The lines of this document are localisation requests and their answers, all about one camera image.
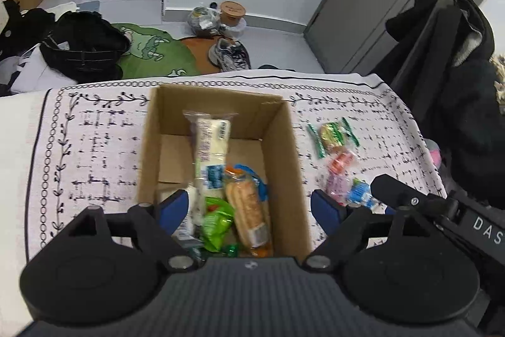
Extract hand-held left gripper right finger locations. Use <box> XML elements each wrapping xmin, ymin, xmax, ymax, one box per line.
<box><xmin>302</xmin><ymin>190</ymin><xmax>431</xmax><ymax>272</ymax></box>

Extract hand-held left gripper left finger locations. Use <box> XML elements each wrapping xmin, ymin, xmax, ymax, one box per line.
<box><xmin>59</xmin><ymin>189</ymin><xmax>196</xmax><ymax>272</ymax></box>

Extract clear packet of white bread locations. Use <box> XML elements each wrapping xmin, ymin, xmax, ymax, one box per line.
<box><xmin>174</xmin><ymin>185</ymin><xmax>206</xmax><ymax>245</ymax></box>

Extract pink purple snack packet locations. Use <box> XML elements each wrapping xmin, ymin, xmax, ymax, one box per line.
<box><xmin>324</xmin><ymin>171</ymin><xmax>352</xmax><ymax>202</ymax></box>

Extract small blue snack packet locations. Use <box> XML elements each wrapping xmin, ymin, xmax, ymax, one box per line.
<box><xmin>346</xmin><ymin>179</ymin><xmax>385</xmax><ymax>212</ymax></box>

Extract bright green snack packet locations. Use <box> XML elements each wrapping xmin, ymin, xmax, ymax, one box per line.
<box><xmin>200</xmin><ymin>198</ymin><xmax>236</xmax><ymax>253</ymax></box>

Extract small orange snack packet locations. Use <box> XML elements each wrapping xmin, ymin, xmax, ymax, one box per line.
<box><xmin>329</xmin><ymin>149</ymin><xmax>358</xmax><ymax>174</ymax></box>

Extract brown cardboard box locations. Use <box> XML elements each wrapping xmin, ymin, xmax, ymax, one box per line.
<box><xmin>136</xmin><ymin>84</ymin><xmax>314</xmax><ymax>262</ymax></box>

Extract white bread packet blue label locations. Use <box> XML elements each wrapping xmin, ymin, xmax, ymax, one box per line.
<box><xmin>185</xmin><ymin>110</ymin><xmax>238</xmax><ymax>200</ymax></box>

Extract green round cake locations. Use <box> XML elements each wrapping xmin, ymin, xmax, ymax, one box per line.
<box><xmin>307</xmin><ymin>118</ymin><xmax>360</xmax><ymax>160</ymax></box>

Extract brown bread packet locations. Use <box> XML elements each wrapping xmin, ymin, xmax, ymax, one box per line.
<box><xmin>224</xmin><ymin>165</ymin><xmax>274</xmax><ymax>256</ymax></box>

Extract pink plush toy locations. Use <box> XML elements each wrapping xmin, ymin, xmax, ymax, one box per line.
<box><xmin>428</xmin><ymin>140</ymin><xmax>444</xmax><ymax>168</ymax></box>

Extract white black patterned cloth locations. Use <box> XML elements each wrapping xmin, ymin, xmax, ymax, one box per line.
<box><xmin>24</xmin><ymin>70</ymin><xmax>448</xmax><ymax>262</ymax></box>

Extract large black coat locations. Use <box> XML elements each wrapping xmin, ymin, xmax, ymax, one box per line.
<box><xmin>384</xmin><ymin>0</ymin><xmax>505</xmax><ymax>219</ymax></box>

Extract green frog mat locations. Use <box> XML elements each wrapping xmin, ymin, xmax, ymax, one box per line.
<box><xmin>112</xmin><ymin>23</ymin><xmax>202</xmax><ymax>79</ymax></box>

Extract brown round mat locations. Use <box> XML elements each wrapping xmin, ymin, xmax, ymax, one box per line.
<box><xmin>177</xmin><ymin>36</ymin><xmax>222</xmax><ymax>74</ymax></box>

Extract white bed sheet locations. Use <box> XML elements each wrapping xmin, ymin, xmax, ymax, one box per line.
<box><xmin>0</xmin><ymin>90</ymin><xmax>52</xmax><ymax>326</ymax></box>

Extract grey sneakers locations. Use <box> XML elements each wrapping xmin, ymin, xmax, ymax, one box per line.
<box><xmin>208</xmin><ymin>37</ymin><xmax>252</xmax><ymax>72</ymax></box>

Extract black bag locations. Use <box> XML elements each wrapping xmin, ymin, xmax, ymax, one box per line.
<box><xmin>39</xmin><ymin>10</ymin><xmax>132</xmax><ymax>83</ymax></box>

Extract clear plastic container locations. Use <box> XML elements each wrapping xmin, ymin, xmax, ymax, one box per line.
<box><xmin>219</xmin><ymin>17</ymin><xmax>247</xmax><ymax>38</ymax></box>

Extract clear bag of rubbish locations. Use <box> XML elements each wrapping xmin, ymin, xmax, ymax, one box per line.
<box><xmin>187</xmin><ymin>5</ymin><xmax>222</xmax><ymax>35</ymax></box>

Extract white garment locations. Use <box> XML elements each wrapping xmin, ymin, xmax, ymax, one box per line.
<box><xmin>0</xmin><ymin>45</ymin><xmax>80</xmax><ymax>97</ymax></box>

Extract brown paper tub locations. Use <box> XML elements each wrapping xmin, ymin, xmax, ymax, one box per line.
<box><xmin>219</xmin><ymin>1</ymin><xmax>247</xmax><ymax>27</ymax></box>

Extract black garment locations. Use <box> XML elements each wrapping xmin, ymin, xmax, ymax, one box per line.
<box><xmin>0</xmin><ymin>0</ymin><xmax>56</xmax><ymax>53</ymax></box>

